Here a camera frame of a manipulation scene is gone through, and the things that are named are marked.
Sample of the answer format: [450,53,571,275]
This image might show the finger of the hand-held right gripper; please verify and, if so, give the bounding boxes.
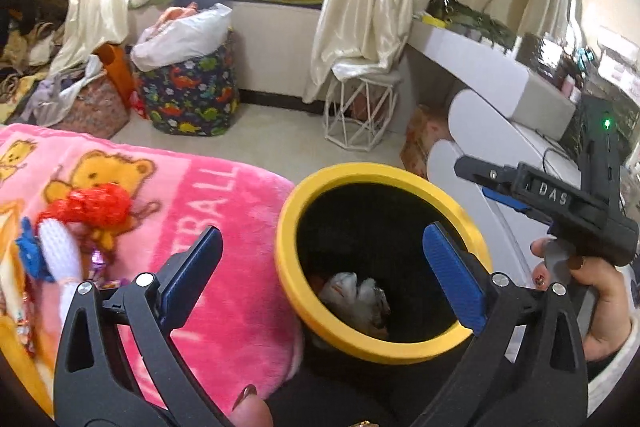
[482,187,532,214]
[454,155,521,188]

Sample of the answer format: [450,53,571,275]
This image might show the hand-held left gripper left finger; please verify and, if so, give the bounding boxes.
[54,225,236,427]

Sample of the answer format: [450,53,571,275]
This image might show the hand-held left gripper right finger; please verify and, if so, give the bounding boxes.
[410,221,590,427]

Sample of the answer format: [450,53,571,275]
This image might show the yellow rim trash bin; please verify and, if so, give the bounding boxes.
[275,163,493,365]

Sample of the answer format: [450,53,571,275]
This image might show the red mesh net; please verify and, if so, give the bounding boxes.
[47,184,133,228]

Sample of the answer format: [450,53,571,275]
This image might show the blue wrapper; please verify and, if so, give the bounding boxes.
[15,232,53,280]

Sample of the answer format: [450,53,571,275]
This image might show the person's right forearm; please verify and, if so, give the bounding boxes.
[585,322,640,418]

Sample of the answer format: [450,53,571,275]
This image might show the person's right hand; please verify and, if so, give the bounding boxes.
[530,239,633,363]

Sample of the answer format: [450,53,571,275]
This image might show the person's left hand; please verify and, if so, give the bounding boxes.
[232,384,273,427]

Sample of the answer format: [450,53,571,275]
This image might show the pink bear print blanket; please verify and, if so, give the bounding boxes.
[0,123,306,418]

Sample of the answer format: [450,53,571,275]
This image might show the white dressing table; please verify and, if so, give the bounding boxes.
[405,19,640,358]

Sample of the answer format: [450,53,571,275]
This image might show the green glossy bag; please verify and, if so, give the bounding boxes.
[427,0,516,50]

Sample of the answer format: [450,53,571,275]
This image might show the arched mirror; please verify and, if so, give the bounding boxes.
[492,0,583,52]

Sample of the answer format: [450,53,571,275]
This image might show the dinosaur print laundry basket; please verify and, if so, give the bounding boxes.
[137,29,241,138]

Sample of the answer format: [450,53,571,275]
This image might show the floral fabric bag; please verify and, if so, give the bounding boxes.
[52,72,131,140]

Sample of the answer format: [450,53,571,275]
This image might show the orange bag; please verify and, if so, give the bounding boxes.
[92,43,138,108]

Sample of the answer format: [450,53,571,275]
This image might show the pale grey crumpled clothes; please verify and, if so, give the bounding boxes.
[22,54,106,122]

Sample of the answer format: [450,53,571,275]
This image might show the white plastic bag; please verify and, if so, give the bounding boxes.
[131,3,233,70]

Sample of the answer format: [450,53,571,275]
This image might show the orange garment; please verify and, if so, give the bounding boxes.
[150,6,201,32]

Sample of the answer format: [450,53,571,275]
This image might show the pile of dark clothes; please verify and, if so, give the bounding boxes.
[0,0,73,82]

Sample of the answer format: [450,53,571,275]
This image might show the black cable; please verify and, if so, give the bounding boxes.
[540,147,576,178]

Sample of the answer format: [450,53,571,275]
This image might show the white wire stool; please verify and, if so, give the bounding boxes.
[322,69,403,152]

